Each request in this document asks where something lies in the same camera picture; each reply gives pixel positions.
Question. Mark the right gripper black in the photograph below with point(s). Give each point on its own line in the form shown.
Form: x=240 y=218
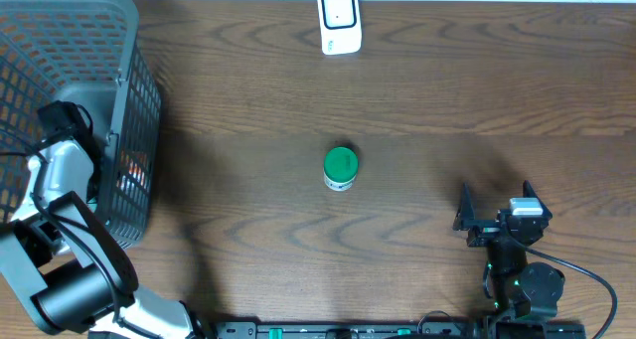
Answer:
x=485 y=230

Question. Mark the white barcode scanner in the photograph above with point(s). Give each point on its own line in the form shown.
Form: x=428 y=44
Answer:
x=340 y=27

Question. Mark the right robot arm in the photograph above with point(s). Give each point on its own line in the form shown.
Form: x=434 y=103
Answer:
x=523 y=290

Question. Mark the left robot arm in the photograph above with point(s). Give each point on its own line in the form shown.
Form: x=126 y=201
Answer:
x=65 y=268

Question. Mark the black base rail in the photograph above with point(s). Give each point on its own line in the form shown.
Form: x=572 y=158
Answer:
x=432 y=328

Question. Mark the green lid white jar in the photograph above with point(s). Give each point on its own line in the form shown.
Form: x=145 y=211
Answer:
x=340 y=168

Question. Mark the grey plastic mesh basket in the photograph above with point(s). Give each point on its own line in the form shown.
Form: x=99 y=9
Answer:
x=86 y=52

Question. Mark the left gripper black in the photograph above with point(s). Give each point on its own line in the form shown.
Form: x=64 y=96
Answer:
x=99 y=155

